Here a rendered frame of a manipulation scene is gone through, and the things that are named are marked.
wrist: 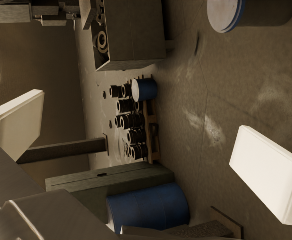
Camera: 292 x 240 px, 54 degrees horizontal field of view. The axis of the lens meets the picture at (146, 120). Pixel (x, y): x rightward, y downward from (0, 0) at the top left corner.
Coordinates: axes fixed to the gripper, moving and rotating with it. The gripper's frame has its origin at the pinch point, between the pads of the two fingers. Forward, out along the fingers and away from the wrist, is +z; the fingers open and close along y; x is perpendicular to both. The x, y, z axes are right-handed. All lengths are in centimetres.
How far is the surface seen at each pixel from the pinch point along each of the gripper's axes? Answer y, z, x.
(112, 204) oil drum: 17, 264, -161
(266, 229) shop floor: 125, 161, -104
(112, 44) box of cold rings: -11, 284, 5
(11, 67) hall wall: -345, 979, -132
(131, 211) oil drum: 37, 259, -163
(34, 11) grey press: -107, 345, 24
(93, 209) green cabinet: -2, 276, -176
